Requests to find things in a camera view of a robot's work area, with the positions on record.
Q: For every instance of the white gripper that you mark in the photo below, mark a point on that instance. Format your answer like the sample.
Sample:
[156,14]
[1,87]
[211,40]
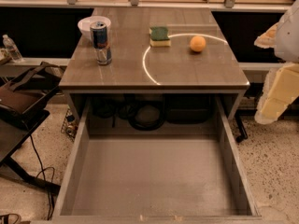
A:
[289,40]

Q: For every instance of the green and yellow sponge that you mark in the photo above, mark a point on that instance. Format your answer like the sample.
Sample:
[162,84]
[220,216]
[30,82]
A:
[159,37]

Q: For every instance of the open grey top drawer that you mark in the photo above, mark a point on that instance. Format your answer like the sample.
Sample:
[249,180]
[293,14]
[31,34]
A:
[178,174]

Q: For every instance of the orange ball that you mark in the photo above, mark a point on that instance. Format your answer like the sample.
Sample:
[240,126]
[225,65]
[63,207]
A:
[197,43]

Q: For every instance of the blue silver drink can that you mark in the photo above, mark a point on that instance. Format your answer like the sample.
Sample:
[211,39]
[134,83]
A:
[99,37]

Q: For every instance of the white bowl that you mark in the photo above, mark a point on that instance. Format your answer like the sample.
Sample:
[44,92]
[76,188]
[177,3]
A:
[84,24]

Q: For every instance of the black folding chair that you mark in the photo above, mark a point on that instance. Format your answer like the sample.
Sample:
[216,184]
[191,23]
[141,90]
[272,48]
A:
[22,110]

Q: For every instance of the clear plastic water bottle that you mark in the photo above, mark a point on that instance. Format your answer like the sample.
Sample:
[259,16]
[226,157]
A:
[12,49]

